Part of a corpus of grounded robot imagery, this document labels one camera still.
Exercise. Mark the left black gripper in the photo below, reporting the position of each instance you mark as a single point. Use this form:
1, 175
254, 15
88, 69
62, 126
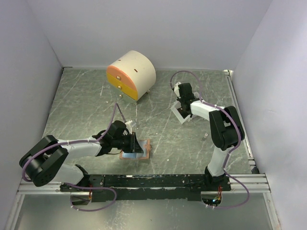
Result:
134, 145

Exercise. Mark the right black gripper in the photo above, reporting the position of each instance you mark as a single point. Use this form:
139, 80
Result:
179, 99

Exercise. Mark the pink leather card holder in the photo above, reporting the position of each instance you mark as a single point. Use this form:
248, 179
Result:
146, 147

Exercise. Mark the white plastic card bin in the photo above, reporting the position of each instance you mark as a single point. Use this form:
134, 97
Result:
181, 115

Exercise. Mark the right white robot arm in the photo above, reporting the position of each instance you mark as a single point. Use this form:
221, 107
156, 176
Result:
225, 125

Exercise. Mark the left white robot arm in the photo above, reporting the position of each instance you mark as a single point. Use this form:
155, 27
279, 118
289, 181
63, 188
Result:
47, 161

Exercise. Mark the cream round drawer cabinet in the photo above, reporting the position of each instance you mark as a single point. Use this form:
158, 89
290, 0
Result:
131, 75

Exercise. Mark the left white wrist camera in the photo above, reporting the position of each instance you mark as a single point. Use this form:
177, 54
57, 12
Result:
132, 124

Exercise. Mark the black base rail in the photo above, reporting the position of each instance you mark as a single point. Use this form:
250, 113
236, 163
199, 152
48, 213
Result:
154, 187

